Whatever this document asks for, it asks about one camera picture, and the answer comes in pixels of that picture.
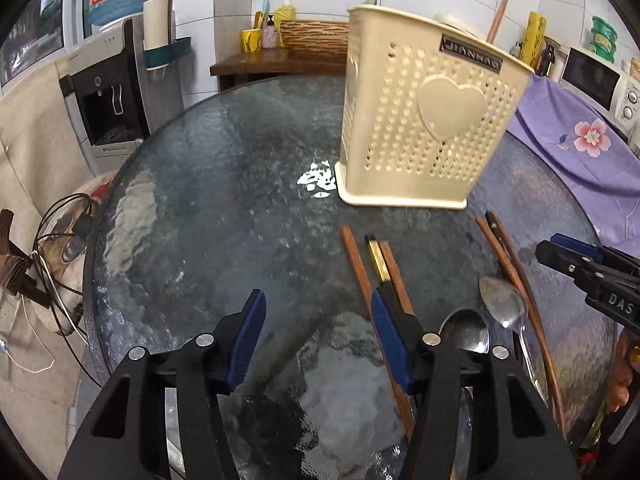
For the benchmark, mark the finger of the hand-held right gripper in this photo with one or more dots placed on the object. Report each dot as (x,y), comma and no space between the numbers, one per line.
(565,262)
(575,246)

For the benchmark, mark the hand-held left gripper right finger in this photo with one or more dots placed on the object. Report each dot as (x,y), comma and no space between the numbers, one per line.
(387,340)

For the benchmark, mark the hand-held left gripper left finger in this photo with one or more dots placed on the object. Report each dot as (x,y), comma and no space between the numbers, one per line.
(247,340)

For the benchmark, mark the metal spoon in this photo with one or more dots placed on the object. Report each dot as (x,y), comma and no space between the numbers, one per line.
(502,302)
(465,330)

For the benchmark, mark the black chopstick with gold band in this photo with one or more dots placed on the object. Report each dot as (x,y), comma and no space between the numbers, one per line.
(376,265)

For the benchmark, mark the cream perforated utensil holder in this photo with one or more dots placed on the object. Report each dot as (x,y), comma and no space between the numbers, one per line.
(400,135)

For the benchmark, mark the person's right hand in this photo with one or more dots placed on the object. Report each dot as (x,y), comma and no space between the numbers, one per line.
(620,375)

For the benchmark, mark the purple floral cloth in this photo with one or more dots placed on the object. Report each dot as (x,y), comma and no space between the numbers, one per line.
(565,110)

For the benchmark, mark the white microwave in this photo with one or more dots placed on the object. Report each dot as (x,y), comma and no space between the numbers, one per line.
(590,77)

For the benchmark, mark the dark glass bottle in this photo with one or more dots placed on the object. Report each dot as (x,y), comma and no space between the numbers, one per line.
(546,62)

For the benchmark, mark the green container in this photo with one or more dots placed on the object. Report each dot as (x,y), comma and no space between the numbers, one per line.
(603,40)

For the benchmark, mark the yellow roll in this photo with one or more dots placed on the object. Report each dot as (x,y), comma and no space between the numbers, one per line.
(532,35)

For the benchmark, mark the brown wooden stick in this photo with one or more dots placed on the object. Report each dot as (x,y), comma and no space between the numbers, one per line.
(497,20)

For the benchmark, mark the wooden side table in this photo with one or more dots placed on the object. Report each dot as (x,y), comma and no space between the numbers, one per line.
(260,62)

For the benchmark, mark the grey water dispenser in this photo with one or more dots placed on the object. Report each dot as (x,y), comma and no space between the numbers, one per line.
(105,100)

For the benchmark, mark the teal cup holder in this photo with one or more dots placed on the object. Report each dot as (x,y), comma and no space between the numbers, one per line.
(170,55)

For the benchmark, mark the yellow cup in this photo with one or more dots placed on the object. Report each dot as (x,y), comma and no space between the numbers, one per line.
(251,41)

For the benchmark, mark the small patterned bottle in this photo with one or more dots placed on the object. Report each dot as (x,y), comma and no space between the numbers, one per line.
(270,35)

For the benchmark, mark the wicker-look wash basin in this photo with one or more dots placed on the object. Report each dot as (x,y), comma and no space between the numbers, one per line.
(310,37)

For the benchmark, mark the blue toothbrush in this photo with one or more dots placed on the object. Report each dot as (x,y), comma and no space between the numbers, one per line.
(265,10)

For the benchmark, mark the yellow soap bottle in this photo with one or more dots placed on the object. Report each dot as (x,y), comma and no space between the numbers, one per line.
(285,10)

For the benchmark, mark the paper towel roll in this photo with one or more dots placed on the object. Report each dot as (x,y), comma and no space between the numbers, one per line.
(157,20)

